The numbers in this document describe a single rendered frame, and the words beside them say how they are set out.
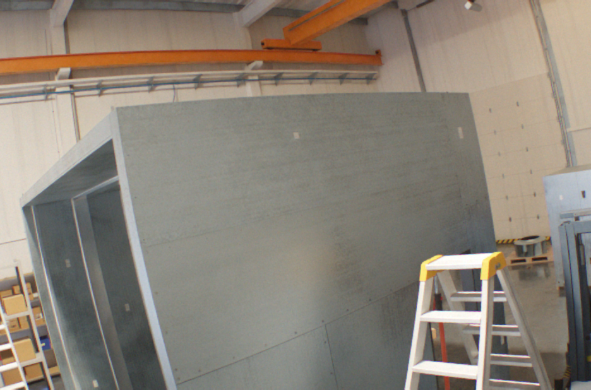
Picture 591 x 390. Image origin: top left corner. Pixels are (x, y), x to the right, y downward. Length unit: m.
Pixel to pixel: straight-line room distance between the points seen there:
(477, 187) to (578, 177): 5.19
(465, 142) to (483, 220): 0.58
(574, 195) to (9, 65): 10.82
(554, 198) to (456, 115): 5.54
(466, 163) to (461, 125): 0.27
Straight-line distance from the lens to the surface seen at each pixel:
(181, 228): 1.95
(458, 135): 3.44
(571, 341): 4.36
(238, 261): 2.08
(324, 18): 12.58
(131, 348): 5.63
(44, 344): 9.94
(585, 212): 4.09
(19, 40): 11.17
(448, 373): 2.10
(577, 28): 13.21
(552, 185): 8.80
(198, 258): 1.98
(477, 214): 3.51
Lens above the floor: 2.77
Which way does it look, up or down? 1 degrees down
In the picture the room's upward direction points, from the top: 11 degrees counter-clockwise
